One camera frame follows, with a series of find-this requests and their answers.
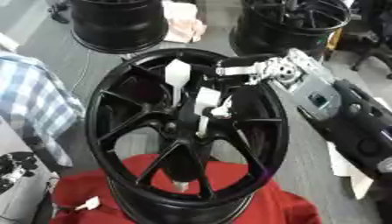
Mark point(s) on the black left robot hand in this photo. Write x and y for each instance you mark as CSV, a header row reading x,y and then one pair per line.
x,y
18,169

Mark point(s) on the white pin with flat head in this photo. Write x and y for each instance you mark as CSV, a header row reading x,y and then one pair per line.
x,y
177,73
207,97

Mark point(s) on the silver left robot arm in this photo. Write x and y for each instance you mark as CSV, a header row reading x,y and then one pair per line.
x,y
28,204

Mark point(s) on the silver and black right robot arm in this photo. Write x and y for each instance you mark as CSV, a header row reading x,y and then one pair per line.
x,y
357,122

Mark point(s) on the black spoked wheel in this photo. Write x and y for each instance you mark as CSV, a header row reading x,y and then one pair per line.
x,y
130,116

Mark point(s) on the black wheel rim with spokes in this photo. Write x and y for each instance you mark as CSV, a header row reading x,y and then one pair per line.
x,y
275,32

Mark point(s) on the person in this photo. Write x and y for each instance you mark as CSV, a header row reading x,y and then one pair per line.
x,y
30,96

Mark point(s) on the small white connector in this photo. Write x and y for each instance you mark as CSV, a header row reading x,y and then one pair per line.
x,y
89,203

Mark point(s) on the black chair base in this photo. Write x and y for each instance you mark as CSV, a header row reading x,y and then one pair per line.
x,y
58,11

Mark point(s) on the pale pink cloth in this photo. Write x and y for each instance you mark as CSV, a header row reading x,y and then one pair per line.
x,y
182,24

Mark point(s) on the white paper sheet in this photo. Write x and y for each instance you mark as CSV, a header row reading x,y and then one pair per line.
x,y
352,175

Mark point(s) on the black office chair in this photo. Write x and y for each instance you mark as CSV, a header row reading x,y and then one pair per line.
x,y
375,35

